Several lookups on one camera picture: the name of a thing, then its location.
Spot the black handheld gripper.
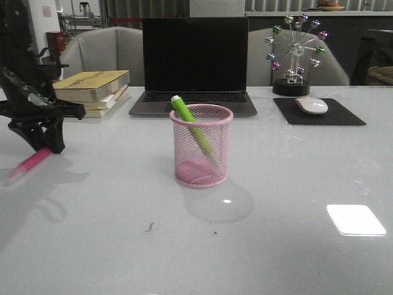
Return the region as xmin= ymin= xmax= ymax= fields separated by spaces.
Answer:
xmin=1 ymin=1 xmax=86 ymax=154

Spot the pink highlighter pen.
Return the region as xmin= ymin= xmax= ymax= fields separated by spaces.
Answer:
xmin=1 ymin=147 xmax=52 ymax=186

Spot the green highlighter pen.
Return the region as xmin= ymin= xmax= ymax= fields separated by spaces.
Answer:
xmin=171 ymin=95 xmax=220 ymax=168

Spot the pink mesh pen holder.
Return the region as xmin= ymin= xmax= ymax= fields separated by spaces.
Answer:
xmin=169 ymin=104 xmax=233 ymax=187

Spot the bottom pale book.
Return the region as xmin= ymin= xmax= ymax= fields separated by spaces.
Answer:
xmin=85 ymin=97 xmax=125 ymax=118

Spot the top yellow book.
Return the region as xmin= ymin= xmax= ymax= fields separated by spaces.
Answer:
xmin=53 ymin=70 xmax=130 ymax=102

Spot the middle white book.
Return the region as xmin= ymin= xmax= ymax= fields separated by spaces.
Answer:
xmin=82 ymin=85 xmax=128 ymax=110

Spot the red trash bin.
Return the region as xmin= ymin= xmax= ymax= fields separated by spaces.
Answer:
xmin=46 ymin=31 xmax=66 ymax=53

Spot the left grey armchair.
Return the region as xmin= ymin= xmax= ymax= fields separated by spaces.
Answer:
xmin=60 ymin=26 xmax=145 ymax=86

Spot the grey armchair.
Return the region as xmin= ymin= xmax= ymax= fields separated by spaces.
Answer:
xmin=246 ymin=28 xmax=350 ymax=86
xmin=60 ymin=26 xmax=145 ymax=86

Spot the dark grey open laptop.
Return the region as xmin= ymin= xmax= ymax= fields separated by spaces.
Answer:
xmin=129 ymin=17 xmax=257 ymax=116

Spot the right grey armchair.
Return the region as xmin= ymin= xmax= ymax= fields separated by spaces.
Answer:
xmin=246 ymin=28 xmax=350 ymax=86

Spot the ferris wheel desk ornament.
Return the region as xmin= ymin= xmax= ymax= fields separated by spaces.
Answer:
xmin=265 ymin=13 xmax=329 ymax=96

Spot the white computer mouse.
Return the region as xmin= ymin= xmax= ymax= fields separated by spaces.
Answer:
xmin=295 ymin=97 xmax=329 ymax=115

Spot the black mouse pad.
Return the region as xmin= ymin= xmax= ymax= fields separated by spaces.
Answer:
xmin=273 ymin=98 xmax=366 ymax=126

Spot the fruit bowl on counter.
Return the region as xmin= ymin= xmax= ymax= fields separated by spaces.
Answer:
xmin=316 ymin=0 xmax=345 ymax=12

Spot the dark side table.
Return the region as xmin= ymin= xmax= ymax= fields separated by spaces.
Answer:
xmin=351 ymin=29 xmax=392 ymax=85

